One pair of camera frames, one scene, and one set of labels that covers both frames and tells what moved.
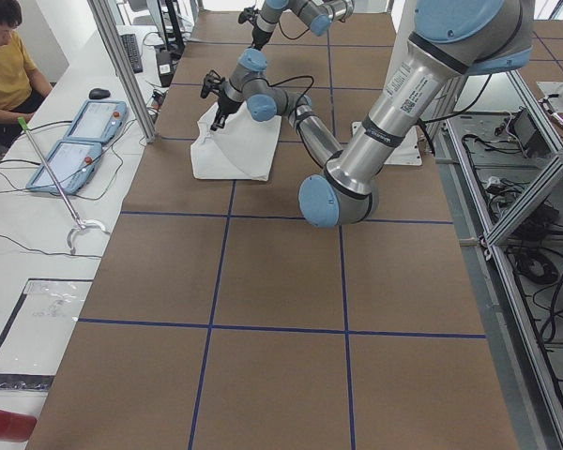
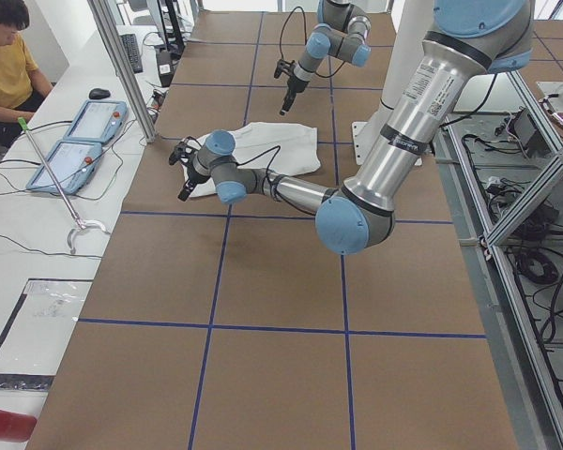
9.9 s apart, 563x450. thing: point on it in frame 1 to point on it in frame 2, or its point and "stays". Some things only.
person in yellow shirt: x=12 y=87 stays
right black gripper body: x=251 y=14 to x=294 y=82
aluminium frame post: x=119 y=55 stays
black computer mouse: x=98 y=94 stays
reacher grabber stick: x=80 y=224 stays
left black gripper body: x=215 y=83 to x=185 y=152
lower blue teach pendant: x=70 y=162 stays
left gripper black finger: x=220 y=120 to x=186 y=190
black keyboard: x=131 y=49 stays
